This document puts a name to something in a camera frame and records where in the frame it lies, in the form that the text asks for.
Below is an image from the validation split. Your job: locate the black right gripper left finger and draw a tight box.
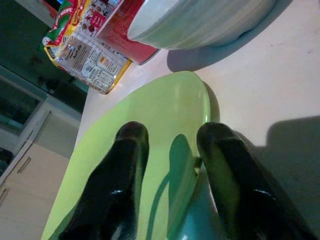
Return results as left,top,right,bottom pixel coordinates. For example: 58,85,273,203
58,121,150,240

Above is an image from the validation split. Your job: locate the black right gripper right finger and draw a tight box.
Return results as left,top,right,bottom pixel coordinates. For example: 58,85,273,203
196,121,318,240

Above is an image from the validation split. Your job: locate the light green plate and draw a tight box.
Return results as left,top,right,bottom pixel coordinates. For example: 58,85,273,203
41,70,221,240

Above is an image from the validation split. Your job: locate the beige kitchen cabinet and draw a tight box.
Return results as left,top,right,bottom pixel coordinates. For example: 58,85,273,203
0,64,85,240

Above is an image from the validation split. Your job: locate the white kitchen counter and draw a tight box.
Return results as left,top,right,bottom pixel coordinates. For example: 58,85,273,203
74,0,320,240

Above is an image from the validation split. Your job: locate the yellow snack packet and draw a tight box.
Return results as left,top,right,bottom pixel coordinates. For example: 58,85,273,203
43,0,133,95

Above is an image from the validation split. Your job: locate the green snack packet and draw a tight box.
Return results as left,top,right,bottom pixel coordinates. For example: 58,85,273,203
38,0,88,51

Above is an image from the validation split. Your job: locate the white ceramic bowl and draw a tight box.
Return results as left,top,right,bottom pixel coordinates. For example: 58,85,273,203
127,0,278,50

